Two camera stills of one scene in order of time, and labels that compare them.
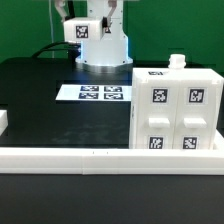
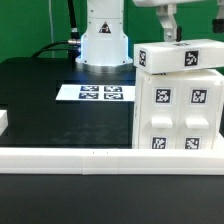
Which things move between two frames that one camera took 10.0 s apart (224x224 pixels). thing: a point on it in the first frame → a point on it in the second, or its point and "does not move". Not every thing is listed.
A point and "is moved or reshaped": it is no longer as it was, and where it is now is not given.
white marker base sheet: x=95 y=92 does not move
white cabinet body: x=176 y=108 does not move
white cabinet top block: x=82 y=29 is moved or reshaped
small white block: x=194 y=126 does not move
